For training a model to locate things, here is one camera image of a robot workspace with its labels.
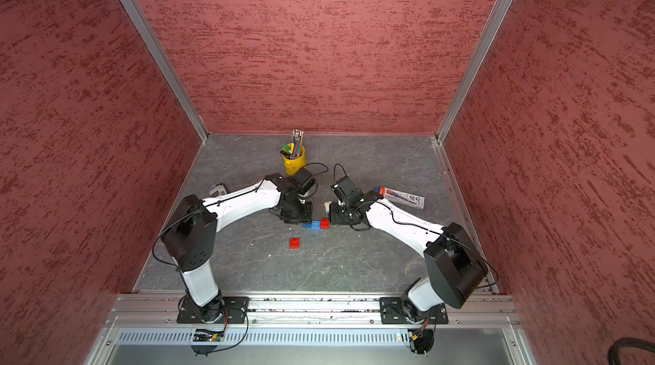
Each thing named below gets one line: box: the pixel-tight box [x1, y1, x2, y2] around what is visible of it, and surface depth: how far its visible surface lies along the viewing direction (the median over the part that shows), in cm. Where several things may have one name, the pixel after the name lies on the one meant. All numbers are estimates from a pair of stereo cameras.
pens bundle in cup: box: [280, 128, 305, 160], surface depth 102 cm
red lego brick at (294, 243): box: [289, 237, 302, 250], surface depth 88 cm
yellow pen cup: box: [282, 144, 307, 176], surface depth 102 cm
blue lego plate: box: [301, 220, 321, 230], surface depth 91 cm
